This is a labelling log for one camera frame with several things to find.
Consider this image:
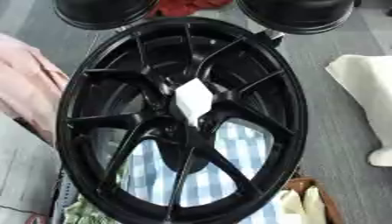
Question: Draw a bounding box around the black round wheel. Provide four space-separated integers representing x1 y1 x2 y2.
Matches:
50 0 161 31
234 0 357 36

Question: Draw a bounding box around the pale yellow cloth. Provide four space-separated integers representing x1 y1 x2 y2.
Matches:
276 186 328 224

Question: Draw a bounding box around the red cloth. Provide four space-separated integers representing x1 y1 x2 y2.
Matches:
145 0 235 18

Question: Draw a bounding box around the green patterned cloth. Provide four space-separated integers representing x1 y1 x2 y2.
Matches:
62 194 118 224

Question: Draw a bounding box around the white pin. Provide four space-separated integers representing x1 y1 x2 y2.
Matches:
172 77 214 129

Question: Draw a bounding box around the pink cloth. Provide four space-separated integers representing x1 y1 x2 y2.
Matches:
0 33 71 146

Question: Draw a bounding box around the white cloth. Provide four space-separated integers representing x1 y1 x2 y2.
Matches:
325 54 392 168

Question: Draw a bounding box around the black spoked wheel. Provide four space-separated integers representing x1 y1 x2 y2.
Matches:
53 16 310 224

